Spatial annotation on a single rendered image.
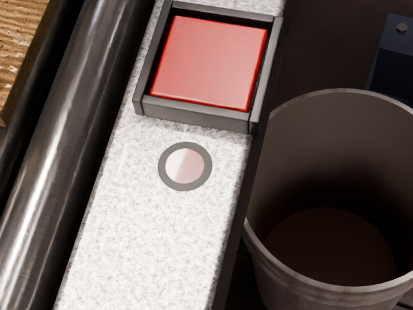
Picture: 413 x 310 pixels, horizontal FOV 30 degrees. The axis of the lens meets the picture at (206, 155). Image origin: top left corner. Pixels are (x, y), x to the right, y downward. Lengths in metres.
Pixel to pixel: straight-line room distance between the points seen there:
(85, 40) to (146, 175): 0.10
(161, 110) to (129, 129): 0.02
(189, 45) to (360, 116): 0.71
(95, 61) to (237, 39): 0.09
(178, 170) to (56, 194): 0.07
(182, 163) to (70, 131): 0.07
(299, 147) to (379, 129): 0.13
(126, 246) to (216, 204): 0.06
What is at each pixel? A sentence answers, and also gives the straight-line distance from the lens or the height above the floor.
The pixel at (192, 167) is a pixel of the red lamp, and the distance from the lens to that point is 0.44.
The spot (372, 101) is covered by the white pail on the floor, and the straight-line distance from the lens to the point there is 1.13.
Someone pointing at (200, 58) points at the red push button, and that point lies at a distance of 0.47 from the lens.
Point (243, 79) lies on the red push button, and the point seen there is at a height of 0.93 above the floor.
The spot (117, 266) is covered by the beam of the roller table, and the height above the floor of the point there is 0.92.
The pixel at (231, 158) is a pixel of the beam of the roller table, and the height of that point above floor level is 0.91.
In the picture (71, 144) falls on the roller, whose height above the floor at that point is 0.92.
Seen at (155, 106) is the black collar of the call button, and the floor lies 0.93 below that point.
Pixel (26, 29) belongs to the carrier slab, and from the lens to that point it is 0.49.
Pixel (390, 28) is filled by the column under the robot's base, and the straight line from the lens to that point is 1.63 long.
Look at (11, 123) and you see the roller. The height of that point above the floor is 0.91.
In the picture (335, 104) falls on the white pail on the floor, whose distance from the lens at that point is 1.14.
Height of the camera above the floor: 1.31
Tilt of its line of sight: 63 degrees down
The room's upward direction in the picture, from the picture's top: 8 degrees counter-clockwise
